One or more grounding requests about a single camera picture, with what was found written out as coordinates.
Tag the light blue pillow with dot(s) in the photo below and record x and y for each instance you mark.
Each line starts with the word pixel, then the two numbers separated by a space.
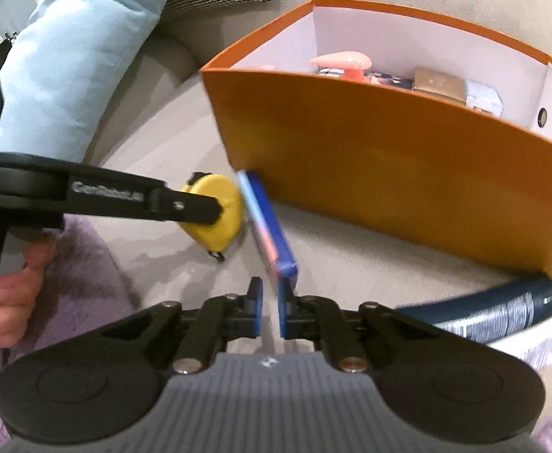
pixel 78 56

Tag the orange cardboard box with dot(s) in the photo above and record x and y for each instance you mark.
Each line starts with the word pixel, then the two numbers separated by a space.
pixel 375 165

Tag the beige sofa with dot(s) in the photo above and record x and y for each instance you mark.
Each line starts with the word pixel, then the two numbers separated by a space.
pixel 351 278

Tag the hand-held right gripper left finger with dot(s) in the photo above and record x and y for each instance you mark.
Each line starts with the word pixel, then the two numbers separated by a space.
pixel 256 309

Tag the small gold box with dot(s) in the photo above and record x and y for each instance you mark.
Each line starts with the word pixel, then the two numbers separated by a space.
pixel 439 84

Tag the yellow tape measure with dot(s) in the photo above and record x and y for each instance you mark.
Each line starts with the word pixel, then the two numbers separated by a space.
pixel 219 233

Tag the dark printed card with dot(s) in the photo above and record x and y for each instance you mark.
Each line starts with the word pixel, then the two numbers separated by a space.
pixel 389 80

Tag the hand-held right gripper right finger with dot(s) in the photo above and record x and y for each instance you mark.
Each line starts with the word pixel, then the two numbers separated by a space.
pixel 283 311

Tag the peach rubber toy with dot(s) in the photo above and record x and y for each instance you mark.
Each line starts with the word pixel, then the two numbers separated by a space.
pixel 342 60

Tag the small white box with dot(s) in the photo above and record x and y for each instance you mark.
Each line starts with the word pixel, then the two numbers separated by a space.
pixel 483 96

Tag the dark blue tube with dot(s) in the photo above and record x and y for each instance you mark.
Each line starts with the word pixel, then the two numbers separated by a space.
pixel 493 309

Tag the person's left hand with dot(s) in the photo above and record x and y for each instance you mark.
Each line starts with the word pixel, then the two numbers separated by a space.
pixel 11 302

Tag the blue packet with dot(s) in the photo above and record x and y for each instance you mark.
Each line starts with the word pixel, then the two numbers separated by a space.
pixel 269 231

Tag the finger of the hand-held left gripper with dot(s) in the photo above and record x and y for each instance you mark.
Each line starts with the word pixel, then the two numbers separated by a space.
pixel 191 207

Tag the white printed paper packet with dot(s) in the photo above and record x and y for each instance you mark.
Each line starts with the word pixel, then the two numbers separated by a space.
pixel 545 339

